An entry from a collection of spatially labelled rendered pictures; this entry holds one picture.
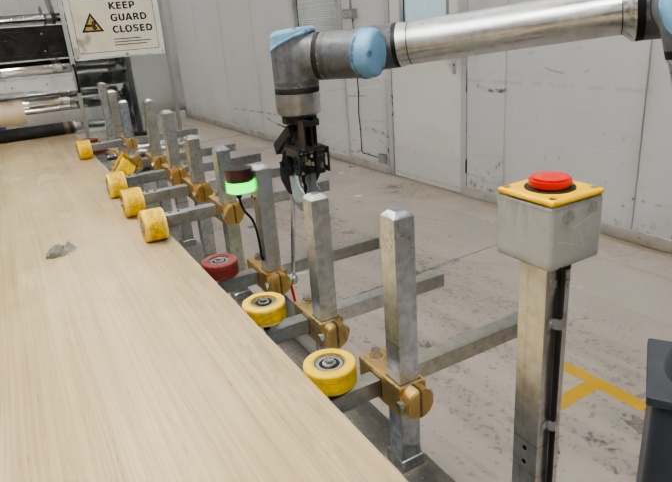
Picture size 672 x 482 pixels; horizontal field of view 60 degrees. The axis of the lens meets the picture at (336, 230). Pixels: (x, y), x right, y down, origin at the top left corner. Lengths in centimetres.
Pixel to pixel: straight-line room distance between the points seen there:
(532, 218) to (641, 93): 317
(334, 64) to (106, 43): 242
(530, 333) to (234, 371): 46
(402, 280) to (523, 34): 57
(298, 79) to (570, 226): 71
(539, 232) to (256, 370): 50
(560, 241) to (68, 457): 63
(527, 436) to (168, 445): 43
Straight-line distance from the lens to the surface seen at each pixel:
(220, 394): 87
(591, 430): 229
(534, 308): 63
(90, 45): 343
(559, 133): 405
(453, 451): 212
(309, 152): 118
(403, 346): 88
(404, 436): 97
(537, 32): 119
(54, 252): 155
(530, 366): 67
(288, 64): 116
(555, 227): 56
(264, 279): 131
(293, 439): 77
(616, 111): 381
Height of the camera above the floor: 139
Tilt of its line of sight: 20 degrees down
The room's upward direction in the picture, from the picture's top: 4 degrees counter-clockwise
